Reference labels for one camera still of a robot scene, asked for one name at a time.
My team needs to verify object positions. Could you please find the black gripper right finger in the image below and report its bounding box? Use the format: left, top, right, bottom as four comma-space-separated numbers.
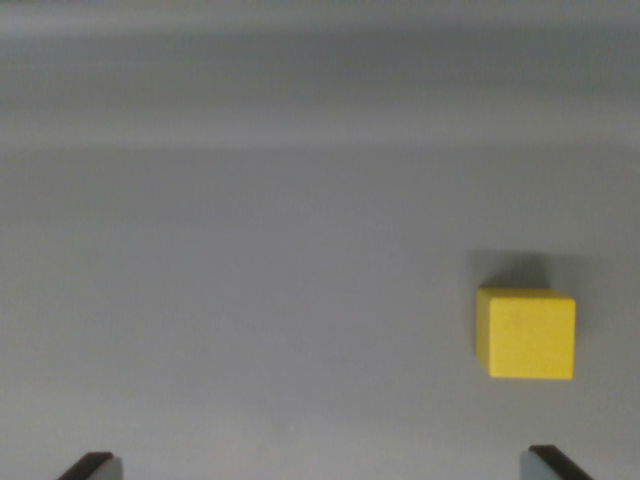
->
519, 444, 595, 480

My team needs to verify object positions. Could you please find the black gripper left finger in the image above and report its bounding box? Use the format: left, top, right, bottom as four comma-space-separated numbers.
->
57, 451, 124, 480

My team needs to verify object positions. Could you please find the yellow cube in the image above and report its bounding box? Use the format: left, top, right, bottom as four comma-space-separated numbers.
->
475, 287, 577, 380

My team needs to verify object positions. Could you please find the grey plastic bin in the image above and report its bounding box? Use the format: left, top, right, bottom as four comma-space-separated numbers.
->
0, 0, 640, 480

